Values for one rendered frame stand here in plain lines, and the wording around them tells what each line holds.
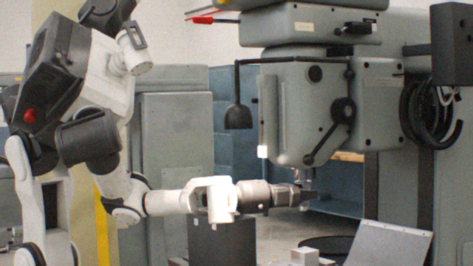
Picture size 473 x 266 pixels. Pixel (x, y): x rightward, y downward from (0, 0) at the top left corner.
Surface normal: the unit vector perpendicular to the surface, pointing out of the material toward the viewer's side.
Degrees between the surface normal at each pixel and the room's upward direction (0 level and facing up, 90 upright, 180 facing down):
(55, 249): 81
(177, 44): 90
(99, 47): 58
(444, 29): 90
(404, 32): 90
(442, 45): 90
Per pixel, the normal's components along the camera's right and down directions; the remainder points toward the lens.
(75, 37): 0.66, -0.51
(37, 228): -0.61, 0.05
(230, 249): 0.61, 0.03
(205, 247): -0.79, 0.05
